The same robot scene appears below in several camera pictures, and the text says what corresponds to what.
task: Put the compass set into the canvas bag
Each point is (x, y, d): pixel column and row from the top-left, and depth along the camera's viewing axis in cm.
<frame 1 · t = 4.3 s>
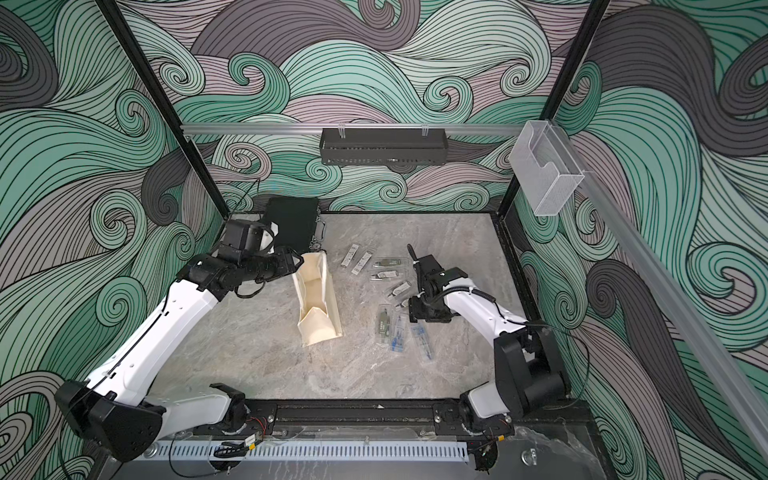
left hand: (296, 258, 74), fingers open
right hand: (419, 318, 85), fingers open
cream canvas tote bag: (319, 319, 83), point 9 cm above the table
clear compass set green: (384, 324, 90), point 2 cm above the table
clear compass set blue: (397, 344, 87), on the table
clear compass case green label: (387, 263, 106), on the table
clear compass case white label: (384, 275, 102), on the table
clear case upper left: (350, 255, 107), point 3 cm above the table
black case with latches: (299, 223, 120), on the table

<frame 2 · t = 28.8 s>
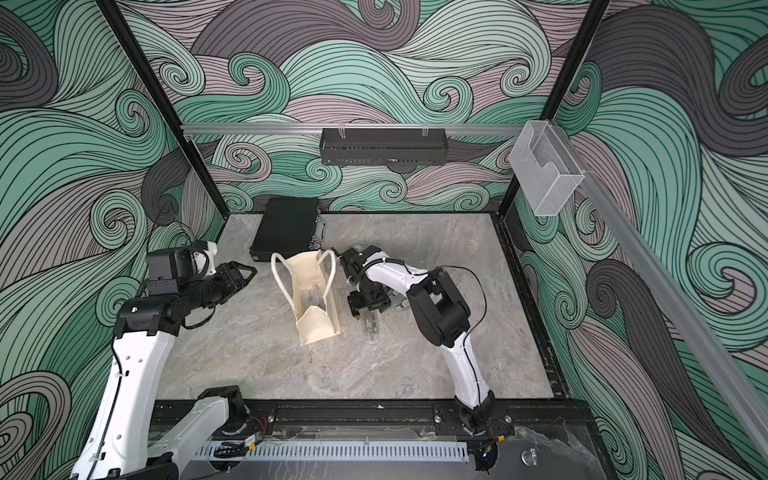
left hand: (247, 271, 70), fingers open
right hand: (364, 315, 90), fingers open
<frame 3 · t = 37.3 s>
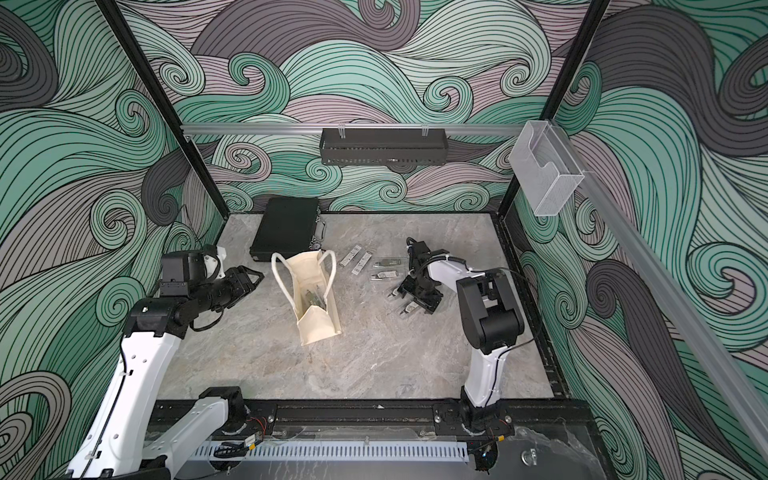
left hand: (255, 276, 71), fingers open
right hand: (407, 302, 95), fingers open
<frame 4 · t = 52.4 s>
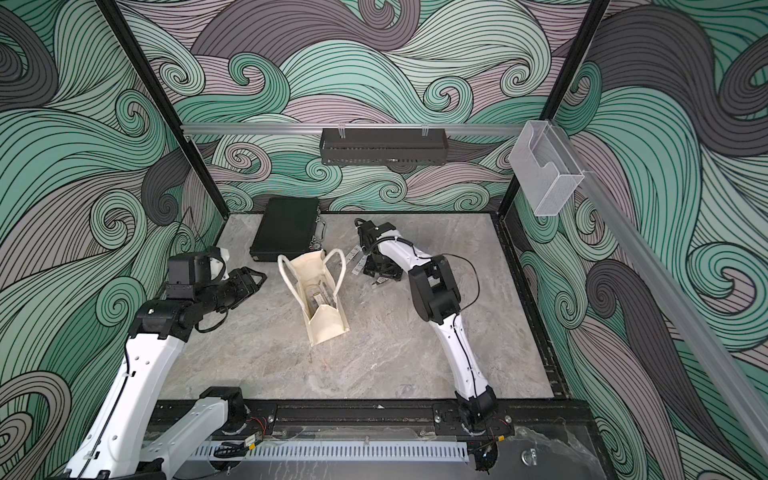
left hand: (258, 277, 72), fingers open
right hand: (378, 277, 101), fingers open
